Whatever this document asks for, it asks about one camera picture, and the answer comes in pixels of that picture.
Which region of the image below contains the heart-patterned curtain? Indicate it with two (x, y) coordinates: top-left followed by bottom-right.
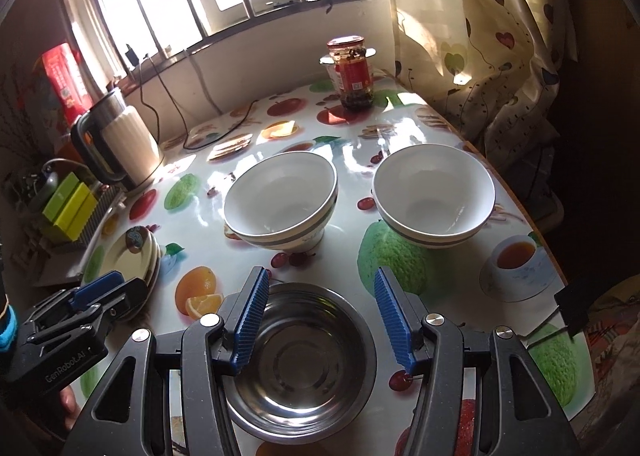
(390, 0), (573, 170)

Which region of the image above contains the black binder clip right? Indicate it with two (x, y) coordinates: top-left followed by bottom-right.
(522, 285), (597, 348)

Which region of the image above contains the upper green box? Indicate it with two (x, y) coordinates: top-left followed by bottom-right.
(42, 172), (80, 223)

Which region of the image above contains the white blue-striped bowl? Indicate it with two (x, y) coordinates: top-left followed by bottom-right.
(372, 144), (496, 249)
(224, 150), (338, 254)

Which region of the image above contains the lower yellow-green box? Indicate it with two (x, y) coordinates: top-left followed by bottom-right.
(47, 182), (98, 245)

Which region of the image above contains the red-label sauce jar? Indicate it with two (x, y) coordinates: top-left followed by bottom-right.
(326, 34), (373, 112)

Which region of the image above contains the black power cable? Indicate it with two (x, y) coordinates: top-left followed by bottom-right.
(124, 43), (262, 152)

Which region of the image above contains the white cup behind jar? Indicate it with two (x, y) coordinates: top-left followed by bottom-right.
(319, 47), (378, 92)

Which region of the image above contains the white electric kettle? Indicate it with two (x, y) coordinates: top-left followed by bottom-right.
(70, 88), (164, 193)

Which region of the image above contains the zigzag patterned tray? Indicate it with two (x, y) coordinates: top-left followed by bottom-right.
(50, 186), (122, 254)

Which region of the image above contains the left hand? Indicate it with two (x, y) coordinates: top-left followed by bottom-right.
(60, 387), (80, 431)

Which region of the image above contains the cream plate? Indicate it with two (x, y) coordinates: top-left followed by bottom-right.
(99, 225), (160, 286)

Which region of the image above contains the red snack bag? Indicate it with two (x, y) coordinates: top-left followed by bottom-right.
(35, 42), (93, 127)

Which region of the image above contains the stainless steel bowl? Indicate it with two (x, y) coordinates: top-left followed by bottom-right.
(224, 283), (378, 445)

